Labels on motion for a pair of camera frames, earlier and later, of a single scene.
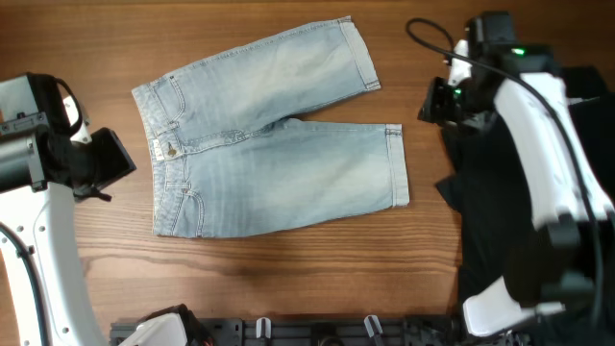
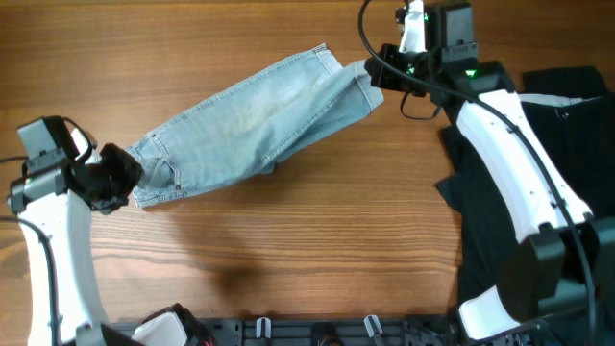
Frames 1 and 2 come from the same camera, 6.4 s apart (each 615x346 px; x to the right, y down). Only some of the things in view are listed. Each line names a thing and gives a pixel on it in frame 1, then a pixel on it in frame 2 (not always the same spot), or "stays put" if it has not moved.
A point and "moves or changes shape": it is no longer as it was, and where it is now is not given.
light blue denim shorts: (227, 160) moves or changes shape
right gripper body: (457, 106) -> (416, 63)
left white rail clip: (268, 328) stays put
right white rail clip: (368, 325) stays put
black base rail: (346, 331) stays put
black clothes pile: (498, 231) stays put
